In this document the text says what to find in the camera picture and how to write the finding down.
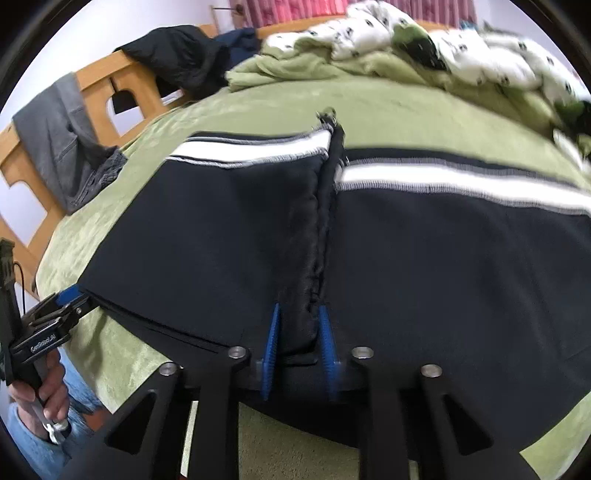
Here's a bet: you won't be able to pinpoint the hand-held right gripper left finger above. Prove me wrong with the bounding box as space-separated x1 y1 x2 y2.
60 302 283 480

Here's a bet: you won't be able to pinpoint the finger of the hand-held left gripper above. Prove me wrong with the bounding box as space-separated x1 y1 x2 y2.
54 284 94 325

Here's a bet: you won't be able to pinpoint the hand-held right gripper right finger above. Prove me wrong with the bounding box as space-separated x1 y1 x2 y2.
318 305 541 480

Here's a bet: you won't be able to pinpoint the black pants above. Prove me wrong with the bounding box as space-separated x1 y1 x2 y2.
76 111 591 450

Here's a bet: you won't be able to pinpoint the person's left hand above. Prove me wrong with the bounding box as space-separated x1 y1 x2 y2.
8 349 72 441

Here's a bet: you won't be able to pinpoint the person's blue jeans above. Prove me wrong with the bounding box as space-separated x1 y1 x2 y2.
7 353 112 480

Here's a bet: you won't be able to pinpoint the grey jeans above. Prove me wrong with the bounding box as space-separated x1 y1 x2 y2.
13 71 129 215

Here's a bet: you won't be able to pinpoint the black jacket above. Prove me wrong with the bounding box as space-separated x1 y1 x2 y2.
115 25 232 100

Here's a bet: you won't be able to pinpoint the crumpled green blanket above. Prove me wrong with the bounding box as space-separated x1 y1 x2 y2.
225 34 462 93

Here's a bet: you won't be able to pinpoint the navy garment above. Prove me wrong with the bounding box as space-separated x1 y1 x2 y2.
212 28 264 70

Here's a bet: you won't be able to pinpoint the wooden coat rack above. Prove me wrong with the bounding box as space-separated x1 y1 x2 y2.
210 4 246 29

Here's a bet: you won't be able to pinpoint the white flower-print quilt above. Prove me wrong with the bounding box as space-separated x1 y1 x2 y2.
261 0 591 158

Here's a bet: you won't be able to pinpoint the red flower-print curtains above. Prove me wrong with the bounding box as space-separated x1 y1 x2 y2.
233 0 476 24

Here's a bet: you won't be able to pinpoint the wooden bed frame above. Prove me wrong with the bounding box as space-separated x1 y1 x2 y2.
0 21 462 301

